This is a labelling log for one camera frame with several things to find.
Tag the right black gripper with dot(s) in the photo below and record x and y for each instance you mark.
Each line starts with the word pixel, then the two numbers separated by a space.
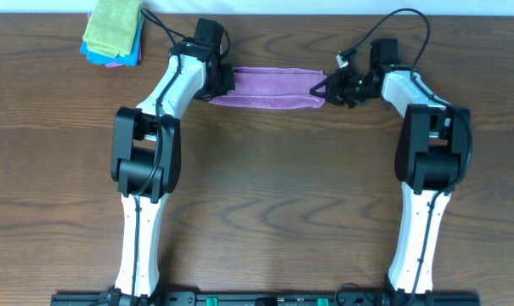
pixel 336 83

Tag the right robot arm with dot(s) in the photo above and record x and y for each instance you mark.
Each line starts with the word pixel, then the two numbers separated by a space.
pixel 433 154

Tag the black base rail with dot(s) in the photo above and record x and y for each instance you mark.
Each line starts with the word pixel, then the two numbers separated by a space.
pixel 265 299

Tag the folded purple cloth in stack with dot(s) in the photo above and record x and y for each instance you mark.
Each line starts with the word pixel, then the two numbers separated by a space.
pixel 110 62

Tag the purple microfiber cloth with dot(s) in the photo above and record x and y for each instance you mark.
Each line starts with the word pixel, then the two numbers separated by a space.
pixel 272 88

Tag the folded green cloth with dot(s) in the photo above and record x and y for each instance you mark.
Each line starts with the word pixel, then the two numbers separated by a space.
pixel 112 27

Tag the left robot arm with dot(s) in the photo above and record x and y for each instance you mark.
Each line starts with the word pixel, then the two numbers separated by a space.
pixel 146 159

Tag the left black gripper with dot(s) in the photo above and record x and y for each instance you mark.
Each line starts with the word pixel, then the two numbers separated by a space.
pixel 228 85

